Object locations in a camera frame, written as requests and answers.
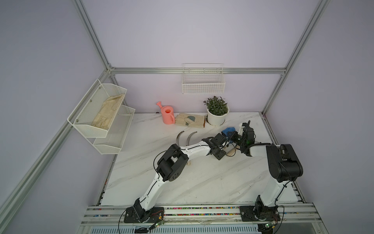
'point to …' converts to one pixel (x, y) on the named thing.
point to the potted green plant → (217, 109)
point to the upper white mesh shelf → (94, 115)
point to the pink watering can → (167, 113)
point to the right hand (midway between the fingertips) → (228, 134)
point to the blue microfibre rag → (227, 129)
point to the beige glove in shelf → (104, 117)
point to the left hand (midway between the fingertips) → (219, 151)
